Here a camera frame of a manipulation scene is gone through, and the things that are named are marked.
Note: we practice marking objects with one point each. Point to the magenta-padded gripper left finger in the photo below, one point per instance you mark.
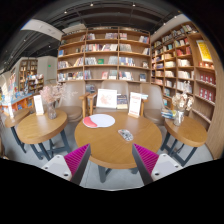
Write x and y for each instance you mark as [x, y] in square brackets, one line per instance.
[76, 160]

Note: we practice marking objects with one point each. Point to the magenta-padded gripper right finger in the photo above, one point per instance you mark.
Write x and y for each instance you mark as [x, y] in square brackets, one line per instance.
[146, 160]

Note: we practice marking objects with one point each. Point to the transparent computer mouse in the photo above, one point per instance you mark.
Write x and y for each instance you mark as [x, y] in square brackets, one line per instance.
[125, 135]

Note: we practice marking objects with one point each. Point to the white mouse pad red rest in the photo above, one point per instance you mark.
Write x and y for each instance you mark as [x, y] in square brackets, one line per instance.
[103, 120]

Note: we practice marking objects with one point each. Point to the round wooden side table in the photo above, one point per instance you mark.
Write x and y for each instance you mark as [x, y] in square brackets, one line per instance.
[40, 128]
[16, 117]
[186, 131]

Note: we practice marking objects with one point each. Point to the stack of books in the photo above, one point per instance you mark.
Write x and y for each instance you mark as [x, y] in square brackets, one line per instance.
[167, 114]

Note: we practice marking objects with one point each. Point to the glass vase beige dried flowers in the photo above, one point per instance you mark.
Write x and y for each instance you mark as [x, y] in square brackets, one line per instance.
[179, 118]

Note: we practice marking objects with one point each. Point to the glass vase pink dried flowers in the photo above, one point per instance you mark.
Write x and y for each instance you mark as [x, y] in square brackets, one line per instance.
[51, 111]

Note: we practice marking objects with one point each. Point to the white red sign wooden base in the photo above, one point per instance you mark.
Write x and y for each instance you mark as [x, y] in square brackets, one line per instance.
[135, 103]

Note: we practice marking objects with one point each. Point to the beige wooden armchair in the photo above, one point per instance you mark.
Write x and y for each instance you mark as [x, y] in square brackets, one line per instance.
[113, 85]
[71, 96]
[151, 100]

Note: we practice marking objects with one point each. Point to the dark cover book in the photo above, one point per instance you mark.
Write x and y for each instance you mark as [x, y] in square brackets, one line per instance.
[122, 101]

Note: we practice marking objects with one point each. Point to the light blue book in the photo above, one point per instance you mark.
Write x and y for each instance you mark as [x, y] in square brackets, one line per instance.
[144, 96]

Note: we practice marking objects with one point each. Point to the small white table sign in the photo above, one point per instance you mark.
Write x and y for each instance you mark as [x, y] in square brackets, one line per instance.
[38, 104]

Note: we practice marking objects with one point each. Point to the white framed picture card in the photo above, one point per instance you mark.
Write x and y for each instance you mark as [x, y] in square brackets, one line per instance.
[106, 98]

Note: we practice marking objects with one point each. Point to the orange book display counter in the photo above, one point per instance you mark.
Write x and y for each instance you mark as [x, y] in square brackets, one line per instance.
[20, 101]

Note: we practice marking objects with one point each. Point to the curved wooden bookshelf unit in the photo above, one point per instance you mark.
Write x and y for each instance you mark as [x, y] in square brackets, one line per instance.
[186, 66]

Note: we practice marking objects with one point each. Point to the small distant bookshelf unit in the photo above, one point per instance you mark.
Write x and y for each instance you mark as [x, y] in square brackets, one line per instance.
[26, 70]

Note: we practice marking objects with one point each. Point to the wide wooden bookshelf unit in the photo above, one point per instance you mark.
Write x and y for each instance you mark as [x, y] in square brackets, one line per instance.
[100, 53]

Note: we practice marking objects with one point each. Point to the ceiling spot lights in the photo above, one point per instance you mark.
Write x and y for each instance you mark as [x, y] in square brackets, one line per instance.
[91, 4]

